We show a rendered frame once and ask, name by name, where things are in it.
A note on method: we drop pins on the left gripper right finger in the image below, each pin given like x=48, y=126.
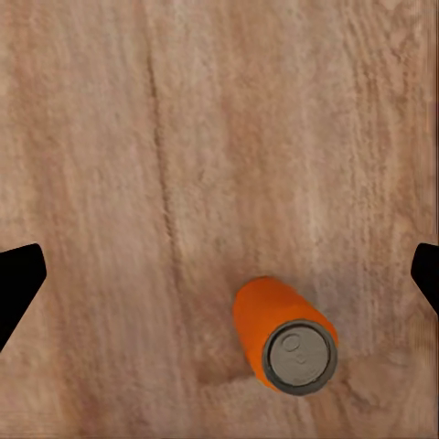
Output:
x=425, y=272

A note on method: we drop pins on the can of soda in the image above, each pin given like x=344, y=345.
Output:
x=290, y=343

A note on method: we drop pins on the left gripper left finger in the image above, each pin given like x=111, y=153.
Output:
x=22, y=272

